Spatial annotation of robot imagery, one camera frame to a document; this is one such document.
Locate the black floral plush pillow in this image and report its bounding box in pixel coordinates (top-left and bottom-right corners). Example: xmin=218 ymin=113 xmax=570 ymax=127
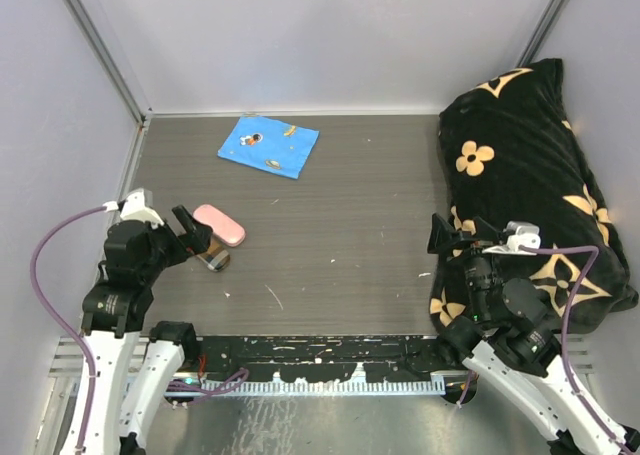
xmin=438 ymin=58 xmax=639 ymax=334

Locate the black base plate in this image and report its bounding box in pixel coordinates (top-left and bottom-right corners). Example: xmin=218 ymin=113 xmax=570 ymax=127
xmin=200 ymin=335 xmax=464 ymax=383

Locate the aluminium front rail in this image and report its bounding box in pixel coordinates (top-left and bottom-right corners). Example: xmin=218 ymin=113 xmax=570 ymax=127
xmin=47 ymin=334 xmax=594 ymax=398

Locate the pink glasses case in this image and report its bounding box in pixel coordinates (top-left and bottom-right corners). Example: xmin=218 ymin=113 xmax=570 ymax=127
xmin=193 ymin=204 xmax=246 ymax=247

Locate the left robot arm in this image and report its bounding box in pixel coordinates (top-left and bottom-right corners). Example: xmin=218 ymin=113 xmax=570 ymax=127
xmin=61 ymin=205 xmax=212 ymax=454

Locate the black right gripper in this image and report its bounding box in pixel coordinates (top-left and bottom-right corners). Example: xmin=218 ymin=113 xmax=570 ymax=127
xmin=426 ymin=211 xmax=512 ymax=323

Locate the brown striped glasses case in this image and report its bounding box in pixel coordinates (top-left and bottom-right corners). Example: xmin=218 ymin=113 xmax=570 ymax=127
xmin=196 ymin=237 xmax=231 ymax=272

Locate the blue cartoon print cloth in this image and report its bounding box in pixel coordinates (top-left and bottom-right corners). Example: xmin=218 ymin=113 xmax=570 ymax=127
xmin=217 ymin=116 xmax=320 ymax=180

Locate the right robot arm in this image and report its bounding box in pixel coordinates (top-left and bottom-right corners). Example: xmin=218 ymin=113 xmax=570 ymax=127
xmin=427 ymin=214 xmax=639 ymax=454

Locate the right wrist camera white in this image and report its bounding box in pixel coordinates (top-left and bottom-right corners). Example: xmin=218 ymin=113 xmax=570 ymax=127
xmin=482 ymin=221 xmax=541 ymax=256

